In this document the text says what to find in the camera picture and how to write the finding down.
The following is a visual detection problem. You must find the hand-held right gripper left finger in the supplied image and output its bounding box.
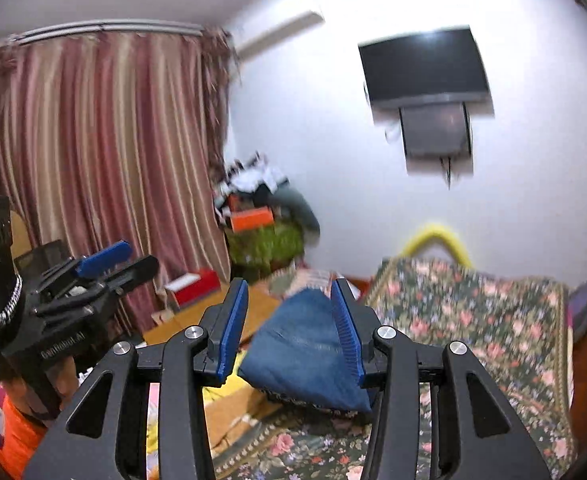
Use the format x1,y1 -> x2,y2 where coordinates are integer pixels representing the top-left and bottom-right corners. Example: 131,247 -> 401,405
24,277 -> 250,480

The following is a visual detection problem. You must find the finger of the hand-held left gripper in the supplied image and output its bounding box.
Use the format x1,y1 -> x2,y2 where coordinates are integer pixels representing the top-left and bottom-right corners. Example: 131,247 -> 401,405
74,240 -> 133,278
106,255 -> 160,293

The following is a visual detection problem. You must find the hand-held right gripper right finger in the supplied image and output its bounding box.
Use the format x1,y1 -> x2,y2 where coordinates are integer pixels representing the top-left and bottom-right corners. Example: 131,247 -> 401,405
331,277 -> 554,480

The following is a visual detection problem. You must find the blue denim jacket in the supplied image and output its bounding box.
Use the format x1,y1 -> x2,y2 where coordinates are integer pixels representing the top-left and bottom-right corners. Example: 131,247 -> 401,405
238,287 -> 377,413

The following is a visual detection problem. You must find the person's left forearm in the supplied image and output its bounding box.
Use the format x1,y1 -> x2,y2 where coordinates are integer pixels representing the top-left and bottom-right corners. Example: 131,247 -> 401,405
0,365 -> 79,478

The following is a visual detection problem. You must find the pile of clothes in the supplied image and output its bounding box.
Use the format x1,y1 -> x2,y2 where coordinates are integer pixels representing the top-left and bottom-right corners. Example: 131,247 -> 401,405
214,152 -> 289,211

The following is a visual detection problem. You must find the red and white box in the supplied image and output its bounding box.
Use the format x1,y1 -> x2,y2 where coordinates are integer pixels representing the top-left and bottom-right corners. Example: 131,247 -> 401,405
164,269 -> 222,311

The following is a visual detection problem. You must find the yellow blanket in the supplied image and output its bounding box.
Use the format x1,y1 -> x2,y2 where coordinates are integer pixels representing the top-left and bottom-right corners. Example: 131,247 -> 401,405
146,375 -> 274,461

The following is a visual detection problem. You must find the green cloth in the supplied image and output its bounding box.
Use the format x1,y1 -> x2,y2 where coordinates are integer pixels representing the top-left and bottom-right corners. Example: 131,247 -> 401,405
226,222 -> 305,271

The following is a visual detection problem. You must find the striped pink curtain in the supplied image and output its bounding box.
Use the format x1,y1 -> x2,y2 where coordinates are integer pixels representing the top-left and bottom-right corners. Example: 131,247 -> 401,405
0,30 -> 234,331

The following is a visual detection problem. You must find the orange box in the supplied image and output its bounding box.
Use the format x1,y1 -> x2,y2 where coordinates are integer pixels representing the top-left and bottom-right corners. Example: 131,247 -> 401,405
230,208 -> 275,233

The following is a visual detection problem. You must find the floral bedspread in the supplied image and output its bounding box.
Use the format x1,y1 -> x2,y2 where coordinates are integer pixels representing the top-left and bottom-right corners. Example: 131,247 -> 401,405
214,257 -> 577,480

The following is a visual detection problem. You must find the grey pillow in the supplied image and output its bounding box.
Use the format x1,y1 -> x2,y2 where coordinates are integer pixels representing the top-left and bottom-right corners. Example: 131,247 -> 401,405
268,187 -> 321,238

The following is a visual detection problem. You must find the yellow tube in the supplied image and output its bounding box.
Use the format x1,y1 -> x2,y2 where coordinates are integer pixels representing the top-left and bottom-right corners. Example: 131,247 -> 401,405
398,222 -> 474,268

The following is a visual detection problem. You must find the white air conditioner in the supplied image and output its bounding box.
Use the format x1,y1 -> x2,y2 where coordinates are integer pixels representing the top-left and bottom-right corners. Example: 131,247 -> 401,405
234,9 -> 324,58

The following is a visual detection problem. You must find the grey wall-mounted box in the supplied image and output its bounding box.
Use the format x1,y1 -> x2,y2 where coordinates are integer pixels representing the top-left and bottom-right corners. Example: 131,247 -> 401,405
398,102 -> 473,161

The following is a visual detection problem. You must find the white curtain rail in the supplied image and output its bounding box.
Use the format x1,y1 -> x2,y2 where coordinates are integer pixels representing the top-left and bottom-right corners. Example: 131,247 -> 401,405
0,20 -> 204,53

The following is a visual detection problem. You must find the wall-mounted black television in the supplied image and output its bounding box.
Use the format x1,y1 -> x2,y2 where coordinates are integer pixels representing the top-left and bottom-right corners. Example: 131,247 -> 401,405
358,25 -> 490,109

